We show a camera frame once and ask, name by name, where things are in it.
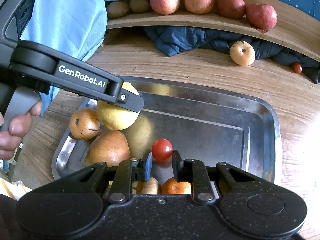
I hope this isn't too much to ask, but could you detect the large yellow lemon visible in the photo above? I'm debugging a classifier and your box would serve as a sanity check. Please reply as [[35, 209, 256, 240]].
[[96, 81, 141, 131]]

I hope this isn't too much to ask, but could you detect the small brown kiwi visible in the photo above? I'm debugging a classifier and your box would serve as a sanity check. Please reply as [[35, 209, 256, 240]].
[[136, 177, 161, 194]]

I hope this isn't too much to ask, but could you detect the small orange mandarin front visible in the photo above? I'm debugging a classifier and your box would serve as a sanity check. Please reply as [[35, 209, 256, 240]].
[[161, 177, 191, 194]]

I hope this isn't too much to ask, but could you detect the yellow-green pear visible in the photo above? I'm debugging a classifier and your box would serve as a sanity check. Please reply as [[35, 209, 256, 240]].
[[85, 130, 131, 167]]

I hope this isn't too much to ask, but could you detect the red cherry tomato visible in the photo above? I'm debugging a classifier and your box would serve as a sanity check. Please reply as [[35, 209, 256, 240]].
[[292, 62, 302, 74], [151, 138, 173, 162]]

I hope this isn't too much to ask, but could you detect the spotted orange-yellow round fruit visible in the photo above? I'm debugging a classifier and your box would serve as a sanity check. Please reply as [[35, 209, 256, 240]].
[[68, 107, 100, 140]]

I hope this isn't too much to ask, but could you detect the pale beige apple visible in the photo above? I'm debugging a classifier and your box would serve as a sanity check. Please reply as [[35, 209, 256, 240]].
[[229, 40, 255, 66]]

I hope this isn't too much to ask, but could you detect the person's left hand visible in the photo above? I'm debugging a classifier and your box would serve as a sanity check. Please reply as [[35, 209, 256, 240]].
[[0, 100, 42, 160]]

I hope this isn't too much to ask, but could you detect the metal baking tray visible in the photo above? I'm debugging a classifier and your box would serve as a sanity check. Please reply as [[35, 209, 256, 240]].
[[52, 77, 281, 181]]

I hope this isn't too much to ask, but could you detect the light blue fabric cover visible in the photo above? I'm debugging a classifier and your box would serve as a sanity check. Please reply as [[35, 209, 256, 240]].
[[19, 0, 108, 116]]

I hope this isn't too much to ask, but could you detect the dark blue crumpled cloth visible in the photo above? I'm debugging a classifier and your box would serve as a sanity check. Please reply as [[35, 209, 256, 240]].
[[144, 26, 319, 84]]

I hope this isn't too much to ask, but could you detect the brown kiwi on shelf left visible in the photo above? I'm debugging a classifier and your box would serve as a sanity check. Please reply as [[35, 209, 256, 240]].
[[106, 1, 130, 19]]

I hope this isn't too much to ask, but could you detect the brown kiwi on shelf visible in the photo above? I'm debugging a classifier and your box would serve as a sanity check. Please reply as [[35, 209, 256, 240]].
[[129, 0, 150, 14], [106, 1, 130, 19]]

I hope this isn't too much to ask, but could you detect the pale green plastic object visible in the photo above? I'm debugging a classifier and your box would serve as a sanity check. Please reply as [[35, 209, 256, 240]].
[[8, 142, 23, 165]]

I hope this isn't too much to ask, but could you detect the brown kiwi on shelf right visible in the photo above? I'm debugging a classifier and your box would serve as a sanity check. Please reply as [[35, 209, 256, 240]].
[[129, 0, 150, 14]]

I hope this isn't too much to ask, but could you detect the pale red apple leftmost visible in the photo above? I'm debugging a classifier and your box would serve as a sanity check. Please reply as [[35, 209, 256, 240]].
[[150, 0, 180, 15]]

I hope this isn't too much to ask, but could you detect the red apple rightmost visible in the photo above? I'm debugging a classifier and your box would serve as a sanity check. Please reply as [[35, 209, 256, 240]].
[[246, 4, 278, 30]]

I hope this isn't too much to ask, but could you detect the wooden desk shelf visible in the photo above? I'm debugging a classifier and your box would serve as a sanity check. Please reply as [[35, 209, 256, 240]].
[[106, 0, 320, 63]]

